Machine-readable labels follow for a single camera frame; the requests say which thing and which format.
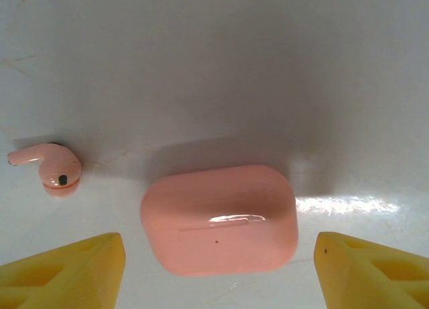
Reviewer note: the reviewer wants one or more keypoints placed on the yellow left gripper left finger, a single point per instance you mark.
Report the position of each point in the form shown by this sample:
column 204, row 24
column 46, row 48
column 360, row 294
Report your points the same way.
column 60, row 279

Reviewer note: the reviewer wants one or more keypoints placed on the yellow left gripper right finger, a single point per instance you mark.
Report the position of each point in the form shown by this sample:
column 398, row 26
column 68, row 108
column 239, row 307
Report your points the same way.
column 375, row 279

